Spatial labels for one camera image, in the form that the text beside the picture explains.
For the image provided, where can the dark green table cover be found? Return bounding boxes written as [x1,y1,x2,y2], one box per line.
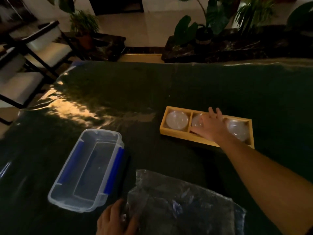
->
[0,58,313,235]

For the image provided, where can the person's left hand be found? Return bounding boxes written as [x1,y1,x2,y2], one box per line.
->
[96,199,140,235]

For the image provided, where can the clear glass ball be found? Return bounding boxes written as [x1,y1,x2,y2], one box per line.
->
[191,113,205,128]
[226,119,250,142]
[165,110,189,131]

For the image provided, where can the large leaf green plant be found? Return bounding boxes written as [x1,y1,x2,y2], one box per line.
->
[173,0,236,46]

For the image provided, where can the broad dark leaf plant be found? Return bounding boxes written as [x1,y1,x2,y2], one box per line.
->
[286,1,313,32]

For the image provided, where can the yellow wooden compartment tray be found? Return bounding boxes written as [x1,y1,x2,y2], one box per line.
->
[159,106,255,149]

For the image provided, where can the person's right forearm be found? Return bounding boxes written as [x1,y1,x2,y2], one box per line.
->
[220,136,313,235]

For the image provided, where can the small potted green plant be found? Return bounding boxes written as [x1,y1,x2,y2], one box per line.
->
[69,10,100,50]

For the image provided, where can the hanging green leaf plant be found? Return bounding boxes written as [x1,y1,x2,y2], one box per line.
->
[45,0,76,14]

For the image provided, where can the white cushioned black frame chair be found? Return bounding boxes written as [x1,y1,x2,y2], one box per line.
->
[21,20,77,79]
[0,46,50,126]

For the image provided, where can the spiky leaf green plant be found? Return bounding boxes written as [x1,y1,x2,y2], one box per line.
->
[234,0,275,35]

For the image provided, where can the person's right hand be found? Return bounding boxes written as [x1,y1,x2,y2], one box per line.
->
[190,107,232,145]

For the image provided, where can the dark marble planter ledge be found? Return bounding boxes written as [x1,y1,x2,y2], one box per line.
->
[161,24,313,64]
[63,32,127,62]

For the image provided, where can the black plant pot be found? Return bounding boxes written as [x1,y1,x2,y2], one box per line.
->
[195,24,214,46]

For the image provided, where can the clear plastic container blue clips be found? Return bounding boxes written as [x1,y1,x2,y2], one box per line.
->
[47,129,125,213]

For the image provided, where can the clear plastic bag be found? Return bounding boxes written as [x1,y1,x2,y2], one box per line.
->
[124,169,246,235]

